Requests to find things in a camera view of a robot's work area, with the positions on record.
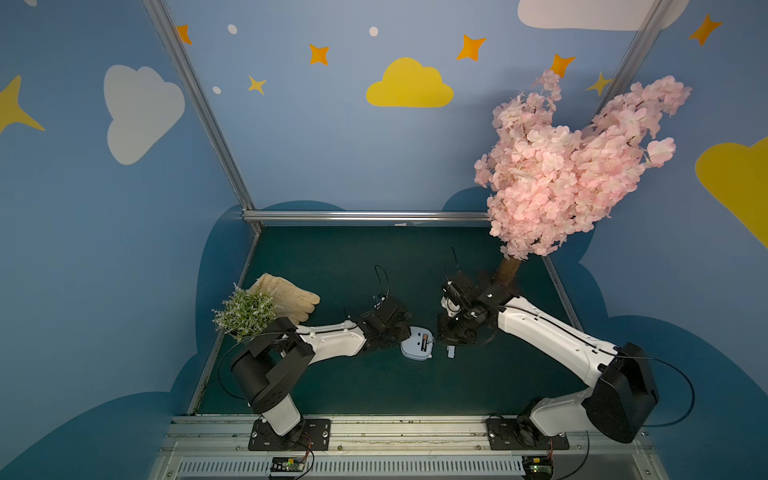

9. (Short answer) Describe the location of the left controller board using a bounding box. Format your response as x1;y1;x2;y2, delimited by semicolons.
269;457;308;477

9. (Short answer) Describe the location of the pink blossom artificial tree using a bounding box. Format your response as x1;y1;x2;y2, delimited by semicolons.
474;70;692;261

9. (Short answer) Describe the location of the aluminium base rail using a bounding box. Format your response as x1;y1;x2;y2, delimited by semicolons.
149;415;668;479

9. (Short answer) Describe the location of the rusty tree trunk pole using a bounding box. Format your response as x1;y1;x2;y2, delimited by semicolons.
495;257;522;286

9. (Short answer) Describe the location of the controller board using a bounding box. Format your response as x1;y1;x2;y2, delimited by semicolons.
269;457;308;477
522;456;554;480

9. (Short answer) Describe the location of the right controller board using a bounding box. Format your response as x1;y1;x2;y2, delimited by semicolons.
522;456;554;480

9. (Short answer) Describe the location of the small green potted plant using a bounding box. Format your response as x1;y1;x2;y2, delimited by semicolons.
213;286;277;341

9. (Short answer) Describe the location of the white alarm device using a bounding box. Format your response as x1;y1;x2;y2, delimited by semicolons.
400;326;435;361

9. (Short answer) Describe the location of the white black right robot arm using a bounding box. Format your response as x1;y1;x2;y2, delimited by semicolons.
438;272;660;449

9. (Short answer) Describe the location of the aluminium back frame bar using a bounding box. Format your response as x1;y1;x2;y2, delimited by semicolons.
242;210;488;225

